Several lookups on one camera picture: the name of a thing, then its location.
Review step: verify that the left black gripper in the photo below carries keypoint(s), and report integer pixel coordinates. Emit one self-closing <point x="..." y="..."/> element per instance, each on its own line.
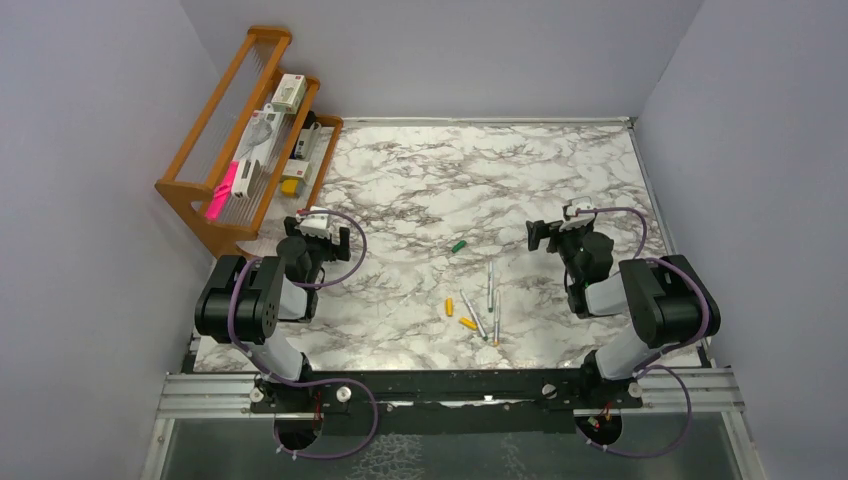
<point x="334" y="250"/>

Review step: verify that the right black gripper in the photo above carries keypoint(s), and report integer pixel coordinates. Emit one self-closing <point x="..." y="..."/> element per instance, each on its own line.
<point x="539" y="229"/>

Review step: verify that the green pen cap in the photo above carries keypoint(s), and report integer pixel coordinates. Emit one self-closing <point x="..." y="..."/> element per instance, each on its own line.
<point x="458" y="246"/>

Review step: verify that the white marker orange end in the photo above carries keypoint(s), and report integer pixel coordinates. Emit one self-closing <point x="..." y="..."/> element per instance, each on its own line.
<point x="497" y="318"/>

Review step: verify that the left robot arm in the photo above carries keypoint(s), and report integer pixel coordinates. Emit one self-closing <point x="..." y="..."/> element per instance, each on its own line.
<point x="244" y="300"/>

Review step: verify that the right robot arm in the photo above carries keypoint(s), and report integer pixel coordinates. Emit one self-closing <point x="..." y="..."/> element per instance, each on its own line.
<point x="668" y="305"/>

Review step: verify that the yellow pen cap lower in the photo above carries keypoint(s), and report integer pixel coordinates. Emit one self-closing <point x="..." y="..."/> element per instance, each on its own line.
<point x="468" y="323"/>

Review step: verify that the yellow small block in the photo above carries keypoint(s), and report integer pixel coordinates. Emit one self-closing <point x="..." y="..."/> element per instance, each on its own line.
<point x="291" y="187"/>

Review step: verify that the white red small box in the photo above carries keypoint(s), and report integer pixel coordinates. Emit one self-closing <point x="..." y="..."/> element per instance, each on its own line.
<point x="297" y="169"/>

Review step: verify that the white box beside pink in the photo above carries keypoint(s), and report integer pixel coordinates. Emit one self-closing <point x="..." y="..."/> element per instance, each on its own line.
<point x="246" y="180"/>

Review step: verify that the white marker on table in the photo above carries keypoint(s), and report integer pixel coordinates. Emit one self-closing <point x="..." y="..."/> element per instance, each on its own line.
<point x="470" y="305"/>

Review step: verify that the pink highlighter item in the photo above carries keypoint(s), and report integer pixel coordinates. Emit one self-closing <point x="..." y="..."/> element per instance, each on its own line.
<point x="222" y="193"/>

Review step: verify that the wooden rack shelf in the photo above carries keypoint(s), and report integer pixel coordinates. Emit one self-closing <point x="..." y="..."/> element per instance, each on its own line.
<point x="203" y="159"/>

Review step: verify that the white blister pack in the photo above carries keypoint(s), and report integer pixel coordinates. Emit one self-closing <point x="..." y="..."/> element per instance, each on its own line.
<point x="260" y="135"/>

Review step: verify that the white box top shelf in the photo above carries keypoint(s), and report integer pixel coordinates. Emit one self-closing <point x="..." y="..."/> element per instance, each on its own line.
<point x="289" y="93"/>

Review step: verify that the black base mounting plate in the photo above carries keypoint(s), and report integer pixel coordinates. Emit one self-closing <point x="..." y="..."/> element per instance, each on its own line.
<point x="436" y="402"/>

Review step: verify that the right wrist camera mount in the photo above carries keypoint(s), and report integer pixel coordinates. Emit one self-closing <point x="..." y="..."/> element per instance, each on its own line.
<point x="577" y="213"/>

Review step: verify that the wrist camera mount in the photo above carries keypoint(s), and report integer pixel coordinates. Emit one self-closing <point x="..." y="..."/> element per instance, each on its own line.
<point x="314" y="222"/>
<point x="577" y="213"/>

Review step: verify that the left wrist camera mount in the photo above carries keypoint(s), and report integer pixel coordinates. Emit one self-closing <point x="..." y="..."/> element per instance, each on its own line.
<point x="314" y="222"/>

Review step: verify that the aluminium rail frame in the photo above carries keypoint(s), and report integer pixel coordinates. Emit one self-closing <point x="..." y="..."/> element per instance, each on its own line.
<point x="227" y="396"/>

